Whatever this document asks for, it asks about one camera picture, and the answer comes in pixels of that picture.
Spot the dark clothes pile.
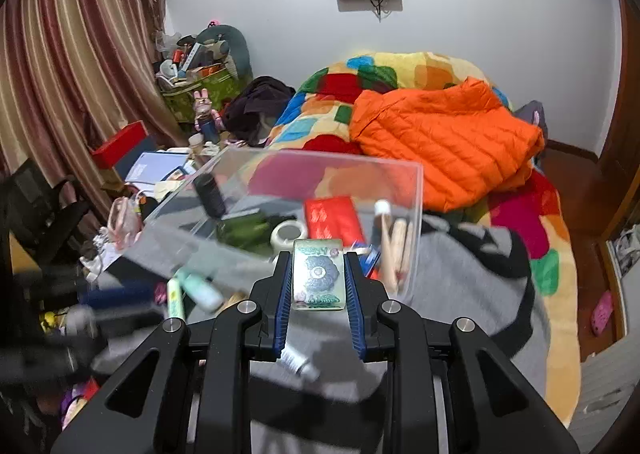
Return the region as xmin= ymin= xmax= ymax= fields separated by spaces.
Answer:
xmin=220 ymin=76 xmax=297 ymax=148

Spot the black chair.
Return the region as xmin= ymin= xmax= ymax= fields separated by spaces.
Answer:
xmin=0 ymin=158 xmax=92 ymax=262

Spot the grey black blanket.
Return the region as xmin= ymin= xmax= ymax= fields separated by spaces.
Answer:
xmin=94 ymin=213 xmax=552 ymax=454

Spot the pale green tube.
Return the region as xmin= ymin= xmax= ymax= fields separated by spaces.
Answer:
xmin=166 ymin=278 xmax=186 ymax=325

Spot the red box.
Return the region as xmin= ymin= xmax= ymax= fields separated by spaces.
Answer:
xmin=91 ymin=120 xmax=160 ymax=171

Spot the colourful patchwork blanket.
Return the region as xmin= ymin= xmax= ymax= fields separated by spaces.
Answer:
xmin=264 ymin=50 xmax=582 ymax=426

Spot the black purple cosmetic tube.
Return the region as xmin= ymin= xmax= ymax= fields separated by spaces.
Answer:
xmin=193 ymin=172 xmax=229 ymax=220

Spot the green bottle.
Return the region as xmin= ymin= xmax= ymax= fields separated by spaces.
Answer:
xmin=217 ymin=213 xmax=281 ymax=255

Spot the beige stick tube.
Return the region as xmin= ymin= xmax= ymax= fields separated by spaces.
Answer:
xmin=392 ymin=218 xmax=416 ymax=281

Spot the pink rabbit toy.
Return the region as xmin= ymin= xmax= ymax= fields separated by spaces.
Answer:
xmin=192 ymin=88 xmax=221 ymax=123

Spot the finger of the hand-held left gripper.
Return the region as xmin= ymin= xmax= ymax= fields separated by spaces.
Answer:
xmin=75 ymin=281 xmax=162 ymax=309
xmin=64 ymin=306 xmax=169 ymax=344

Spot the blue booklet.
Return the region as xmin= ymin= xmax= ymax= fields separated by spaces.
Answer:
xmin=124 ymin=152 xmax=192 ymax=185

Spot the orange down jacket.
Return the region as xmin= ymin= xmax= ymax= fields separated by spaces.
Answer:
xmin=348 ymin=76 xmax=546 ymax=213

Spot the grey neck pillow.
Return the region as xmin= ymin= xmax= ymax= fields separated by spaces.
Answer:
xmin=194 ymin=23 xmax=254 ymax=80

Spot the pink transparent bag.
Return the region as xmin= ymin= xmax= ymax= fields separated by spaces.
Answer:
xmin=107 ymin=196 xmax=144 ymax=251

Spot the striped curtain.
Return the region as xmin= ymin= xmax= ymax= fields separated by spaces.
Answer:
xmin=0 ymin=0 xmax=187 ymax=255

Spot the pink slipper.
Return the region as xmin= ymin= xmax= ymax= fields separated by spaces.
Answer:
xmin=591 ymin=289 xmax=615 ymax=335

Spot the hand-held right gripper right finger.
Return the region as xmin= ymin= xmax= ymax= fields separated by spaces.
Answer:
xmin=344 ymin=251 xmax=582 ymax=454

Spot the red paper packet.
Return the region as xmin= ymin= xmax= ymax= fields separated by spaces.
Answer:
xmin=303 ymin=196 xmax=369 ymax=255

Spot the pink cream tube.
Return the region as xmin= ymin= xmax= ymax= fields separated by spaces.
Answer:
xmin=372 ymin=199 xmax=401 ymax=285

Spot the mint green tube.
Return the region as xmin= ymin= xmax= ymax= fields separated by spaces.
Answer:
xmin=177 ymin=268 xmax=224 ymax=313

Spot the white labelled tube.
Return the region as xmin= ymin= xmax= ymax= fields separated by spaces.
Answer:
xmin=277 ymin=348 xmax=321 ymax=383

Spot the white tape roll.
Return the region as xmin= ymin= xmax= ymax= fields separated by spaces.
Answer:
xmin=269 ymin=220 xmax=309 ymax=250

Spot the clear plastic storage box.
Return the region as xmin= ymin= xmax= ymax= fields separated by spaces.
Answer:
xmin=142 ymin=147 xmax=425 ymax=303

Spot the small patterned soap box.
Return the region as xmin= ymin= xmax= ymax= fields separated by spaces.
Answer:
xmin=291 ymin=238 xmax=347 ymax=310

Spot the green patterned bag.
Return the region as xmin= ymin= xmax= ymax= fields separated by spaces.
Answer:
xmin=158 ymin=62 xmax=242 ymax=123

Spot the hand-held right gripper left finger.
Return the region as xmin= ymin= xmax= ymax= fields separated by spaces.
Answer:
xmin=50 ymin=250 xmax=294 ymax=454

